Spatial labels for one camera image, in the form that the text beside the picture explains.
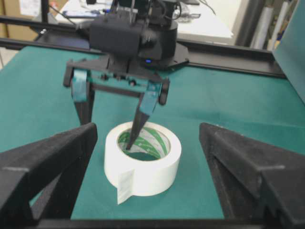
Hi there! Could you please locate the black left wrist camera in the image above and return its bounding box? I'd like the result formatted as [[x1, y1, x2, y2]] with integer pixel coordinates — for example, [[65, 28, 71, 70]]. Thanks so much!
[[89, 16, 143, 57]]

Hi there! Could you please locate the white desk in background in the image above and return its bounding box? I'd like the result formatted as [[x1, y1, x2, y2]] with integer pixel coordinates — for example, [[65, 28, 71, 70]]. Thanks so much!
[[56, 0, 233, 42]]

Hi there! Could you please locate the white duct tape roll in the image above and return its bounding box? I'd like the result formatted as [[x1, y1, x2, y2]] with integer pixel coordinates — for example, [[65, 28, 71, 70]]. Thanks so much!
[[104, 122, 182, 204]]

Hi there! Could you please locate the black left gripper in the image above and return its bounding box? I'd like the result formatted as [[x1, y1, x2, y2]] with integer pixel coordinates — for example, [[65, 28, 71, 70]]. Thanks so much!
[[63, 57, 170, 150]]

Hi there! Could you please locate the green table cloth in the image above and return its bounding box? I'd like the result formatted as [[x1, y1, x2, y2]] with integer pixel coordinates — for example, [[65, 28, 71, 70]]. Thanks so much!
[[0, 47, 305, 219]]

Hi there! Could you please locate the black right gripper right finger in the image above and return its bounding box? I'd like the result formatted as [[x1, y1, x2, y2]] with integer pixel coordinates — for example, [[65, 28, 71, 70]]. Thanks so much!
[[199, 123, 305, 229]]

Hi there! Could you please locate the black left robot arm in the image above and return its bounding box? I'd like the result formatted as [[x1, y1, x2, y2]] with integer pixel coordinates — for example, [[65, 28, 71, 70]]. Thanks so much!
[[63, 0, 189, 149]]

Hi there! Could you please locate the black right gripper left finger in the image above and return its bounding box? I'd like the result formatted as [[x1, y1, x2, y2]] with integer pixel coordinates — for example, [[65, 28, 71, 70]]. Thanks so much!
[[0, 123, 98, 229]]

